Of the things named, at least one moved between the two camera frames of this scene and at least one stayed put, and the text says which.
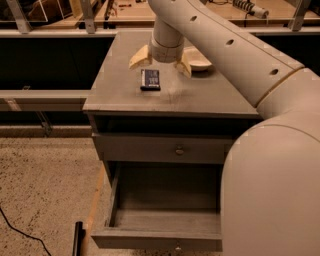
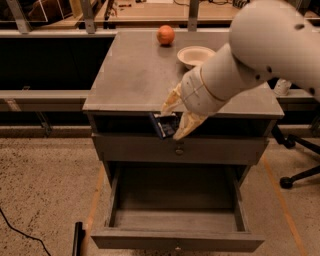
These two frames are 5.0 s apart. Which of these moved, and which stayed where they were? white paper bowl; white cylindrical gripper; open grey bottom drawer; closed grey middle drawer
Moved: white cylindrical gripper
Stayed: open grey bottom drawer; closed grey middle drawer; white paper bowl
